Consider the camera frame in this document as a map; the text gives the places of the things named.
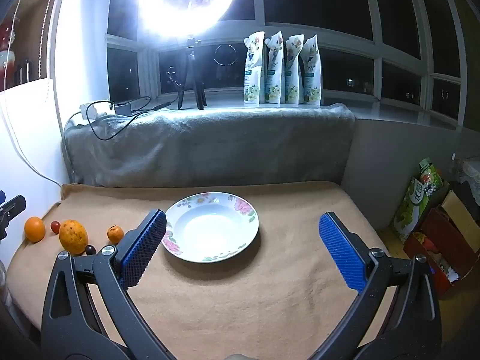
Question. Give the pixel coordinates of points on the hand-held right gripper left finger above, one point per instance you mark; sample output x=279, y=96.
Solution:
x=144, y=247

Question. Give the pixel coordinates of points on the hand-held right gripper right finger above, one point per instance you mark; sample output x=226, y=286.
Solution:
x=345, y=255

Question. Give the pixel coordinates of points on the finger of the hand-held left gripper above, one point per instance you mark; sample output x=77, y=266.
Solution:
x=15, y=205

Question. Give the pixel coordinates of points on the dark purple plum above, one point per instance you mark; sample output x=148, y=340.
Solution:
x=90, y=249

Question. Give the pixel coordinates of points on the large oval orange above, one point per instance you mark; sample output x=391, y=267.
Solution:
x=73, y=237

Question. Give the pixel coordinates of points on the floral rim white plate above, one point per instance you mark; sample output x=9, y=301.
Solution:
x=210, y=228

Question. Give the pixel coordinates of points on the round orange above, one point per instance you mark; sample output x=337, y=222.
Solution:
x=34, y=229

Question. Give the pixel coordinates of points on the small stemmed mandarin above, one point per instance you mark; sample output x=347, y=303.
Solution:
x=115, y=234

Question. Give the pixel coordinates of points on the red cherry tomato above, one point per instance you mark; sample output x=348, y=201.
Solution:
x=55, y=227

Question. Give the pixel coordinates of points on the green printed package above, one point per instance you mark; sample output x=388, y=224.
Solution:
x=412, y=206

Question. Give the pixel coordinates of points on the tan blanket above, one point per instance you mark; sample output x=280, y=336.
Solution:
x=262, y=288

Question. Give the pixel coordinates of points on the red-brown cardboard box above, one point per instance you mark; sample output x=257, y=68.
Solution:
x=438, y=232

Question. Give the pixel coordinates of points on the grey fleece blanket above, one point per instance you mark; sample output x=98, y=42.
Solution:
x=210, y=146

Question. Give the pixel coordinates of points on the yellow cardboard box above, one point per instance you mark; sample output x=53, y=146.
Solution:
x=461, y=213

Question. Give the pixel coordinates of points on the white power strip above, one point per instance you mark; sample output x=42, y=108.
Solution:
x=99, y=110

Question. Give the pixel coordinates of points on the black power adapter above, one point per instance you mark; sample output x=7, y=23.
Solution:
x=123, y=108

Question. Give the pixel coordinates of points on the white lace cloth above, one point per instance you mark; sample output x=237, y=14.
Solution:
x=472, y=176

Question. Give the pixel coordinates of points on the black light tripod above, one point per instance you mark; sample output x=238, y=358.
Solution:
x=195, y=78

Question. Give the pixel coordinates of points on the white floral refill pouch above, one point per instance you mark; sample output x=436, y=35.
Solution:
x=293, y=71
x=273, y=71
x=312, y=73
x=253, y=71

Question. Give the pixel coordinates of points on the white window frame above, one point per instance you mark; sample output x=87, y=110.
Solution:
x=262, y=30

